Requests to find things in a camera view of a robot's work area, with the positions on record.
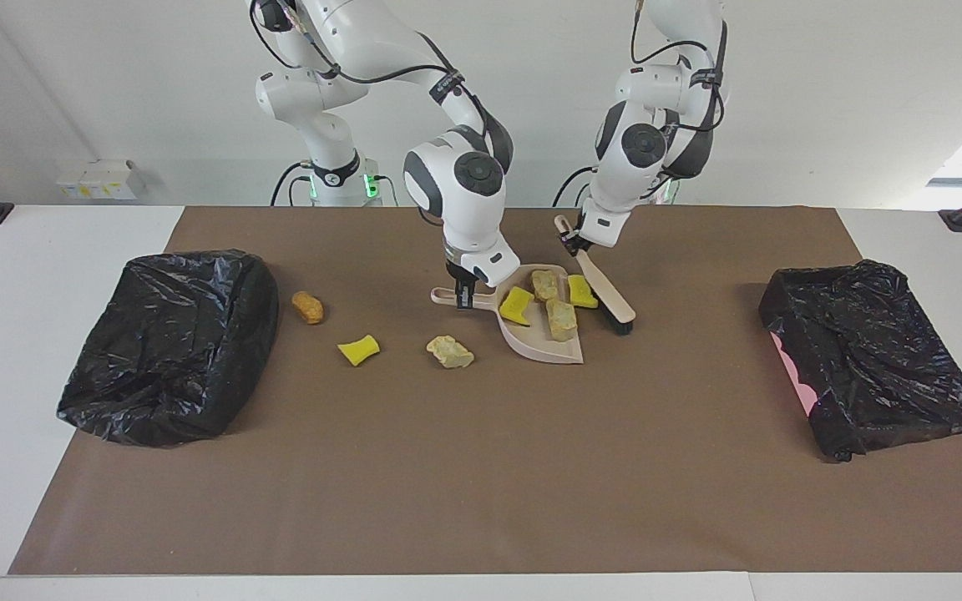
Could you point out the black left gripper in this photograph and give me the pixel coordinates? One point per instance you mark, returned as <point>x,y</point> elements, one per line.
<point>576,242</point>

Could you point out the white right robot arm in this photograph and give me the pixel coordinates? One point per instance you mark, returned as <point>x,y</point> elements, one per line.
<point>456,179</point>

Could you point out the black trash bag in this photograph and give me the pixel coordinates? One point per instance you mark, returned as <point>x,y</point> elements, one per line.
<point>873,351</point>

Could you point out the brown bread nugget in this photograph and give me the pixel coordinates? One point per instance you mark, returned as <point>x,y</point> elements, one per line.
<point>308,308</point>

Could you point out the white wall socket box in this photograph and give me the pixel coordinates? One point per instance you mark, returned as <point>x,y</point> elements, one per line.
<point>97,179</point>

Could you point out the brown table mat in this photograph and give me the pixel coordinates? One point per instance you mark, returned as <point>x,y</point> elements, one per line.
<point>364,501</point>

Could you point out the beige brush with black bristles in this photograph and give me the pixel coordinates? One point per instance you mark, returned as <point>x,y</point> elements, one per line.
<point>606,292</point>

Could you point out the beige plastic dustpan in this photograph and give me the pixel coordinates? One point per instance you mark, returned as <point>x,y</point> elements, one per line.
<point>531,342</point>

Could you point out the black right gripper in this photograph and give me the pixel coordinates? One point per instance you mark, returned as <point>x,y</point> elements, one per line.
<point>458,274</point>

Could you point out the pink plastic bin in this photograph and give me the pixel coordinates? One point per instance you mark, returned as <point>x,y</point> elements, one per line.
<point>798,376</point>

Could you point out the pale beige lump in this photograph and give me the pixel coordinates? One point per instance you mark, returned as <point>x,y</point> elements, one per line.
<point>450,352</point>
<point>544,285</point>
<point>561,320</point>

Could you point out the yellow sponge piece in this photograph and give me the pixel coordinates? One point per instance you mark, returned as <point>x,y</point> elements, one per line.
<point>358,351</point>
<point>516,305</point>
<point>583,292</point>

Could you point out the black trash bag bin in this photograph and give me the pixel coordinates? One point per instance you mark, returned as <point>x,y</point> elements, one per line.
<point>164,351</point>

